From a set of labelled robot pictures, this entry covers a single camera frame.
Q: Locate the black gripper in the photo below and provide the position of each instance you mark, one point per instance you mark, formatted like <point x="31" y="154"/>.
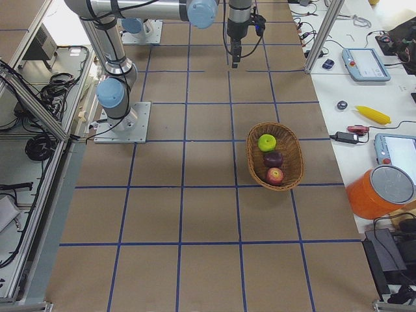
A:
<point x="236" y="31"/>

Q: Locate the green apple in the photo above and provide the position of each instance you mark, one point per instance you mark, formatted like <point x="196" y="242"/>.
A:
<point x="266" y="142"/>

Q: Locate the dark red apple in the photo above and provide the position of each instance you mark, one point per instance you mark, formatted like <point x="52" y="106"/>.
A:
<point x="273" y="159"/>

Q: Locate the red yellow apple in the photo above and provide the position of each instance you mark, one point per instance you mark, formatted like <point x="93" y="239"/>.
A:
<point x="274" y="176"/>

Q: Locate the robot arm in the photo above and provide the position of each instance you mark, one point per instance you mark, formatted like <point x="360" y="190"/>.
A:
<point x="100" y="20"/>

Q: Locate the woven wicker basket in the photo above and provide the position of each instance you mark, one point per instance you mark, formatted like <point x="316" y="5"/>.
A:
<point x="287" y="144"/>

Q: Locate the upper teach pendant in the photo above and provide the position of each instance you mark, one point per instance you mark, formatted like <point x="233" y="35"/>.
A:
<point x="364" y="65"/>

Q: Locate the teach pendant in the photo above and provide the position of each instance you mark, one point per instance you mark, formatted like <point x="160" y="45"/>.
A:
<point x="364" y="65"/>
<point x="395" y="150"/>

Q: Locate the black power adapter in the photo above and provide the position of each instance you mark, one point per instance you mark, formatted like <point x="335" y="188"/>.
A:
<point x="349" y="138"/>

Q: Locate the yellow toy corn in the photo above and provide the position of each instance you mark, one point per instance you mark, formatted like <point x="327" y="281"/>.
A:
<point x="373" y="115"/>

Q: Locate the lower teach pendant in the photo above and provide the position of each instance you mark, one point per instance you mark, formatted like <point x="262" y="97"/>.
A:
<point x="395" y="150"/>

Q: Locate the orange bucket with grey lid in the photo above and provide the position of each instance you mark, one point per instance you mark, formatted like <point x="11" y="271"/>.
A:
<point x="380" y="191"/>

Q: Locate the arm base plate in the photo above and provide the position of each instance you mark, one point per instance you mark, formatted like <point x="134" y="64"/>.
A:
<point x="132" y="129"/>
<point x="140" y="32"/>

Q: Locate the aluminium frame post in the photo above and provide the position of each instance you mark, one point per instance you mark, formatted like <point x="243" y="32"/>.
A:
<point x="323" y="32"/>

